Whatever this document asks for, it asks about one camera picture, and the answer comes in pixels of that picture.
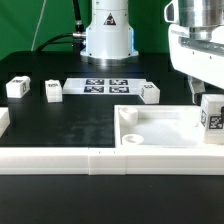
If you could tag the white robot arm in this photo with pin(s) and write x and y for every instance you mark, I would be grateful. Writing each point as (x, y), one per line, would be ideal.
(109, 37)

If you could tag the white front fence bar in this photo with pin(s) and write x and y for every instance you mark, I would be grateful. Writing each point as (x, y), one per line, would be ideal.
(15, 161)

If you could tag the white square tabletop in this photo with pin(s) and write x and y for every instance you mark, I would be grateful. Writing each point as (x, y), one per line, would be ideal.
(158, 126)

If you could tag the white left fence piece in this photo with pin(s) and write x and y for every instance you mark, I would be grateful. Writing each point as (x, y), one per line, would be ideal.
(4, 119)

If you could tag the white marker base plate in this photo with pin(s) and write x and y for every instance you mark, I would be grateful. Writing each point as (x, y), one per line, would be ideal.
(102, 86)

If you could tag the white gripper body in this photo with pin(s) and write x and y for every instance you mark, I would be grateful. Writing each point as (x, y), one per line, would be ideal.
(196, 38)

